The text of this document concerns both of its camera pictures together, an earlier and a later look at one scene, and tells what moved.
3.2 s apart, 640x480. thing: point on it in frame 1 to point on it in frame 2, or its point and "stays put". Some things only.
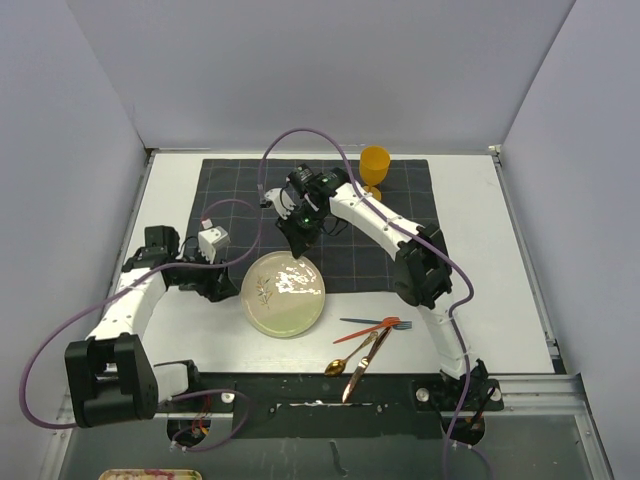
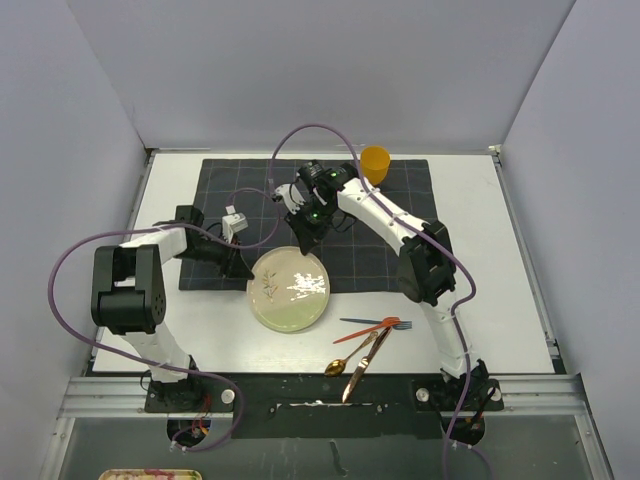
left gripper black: (216, 284) to (237, 268)
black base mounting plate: (310, 406) stays put
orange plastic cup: (374, 161) stays put
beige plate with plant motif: (283, 296) stays put
